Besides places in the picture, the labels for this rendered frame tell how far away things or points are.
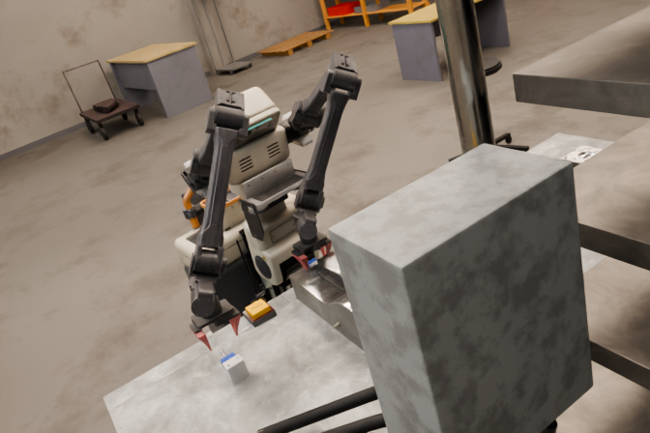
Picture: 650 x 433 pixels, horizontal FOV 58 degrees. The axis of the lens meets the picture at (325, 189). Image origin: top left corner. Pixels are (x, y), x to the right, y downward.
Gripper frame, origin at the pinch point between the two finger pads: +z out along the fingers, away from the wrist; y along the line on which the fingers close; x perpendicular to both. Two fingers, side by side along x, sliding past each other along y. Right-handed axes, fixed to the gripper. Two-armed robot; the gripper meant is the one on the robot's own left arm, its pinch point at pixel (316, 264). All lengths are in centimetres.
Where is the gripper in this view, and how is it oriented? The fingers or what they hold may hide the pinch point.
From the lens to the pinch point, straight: 194.1
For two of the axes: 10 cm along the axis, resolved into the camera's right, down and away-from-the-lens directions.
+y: 8.0, -4.1, 4.4
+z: 2.5, 8.9, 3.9
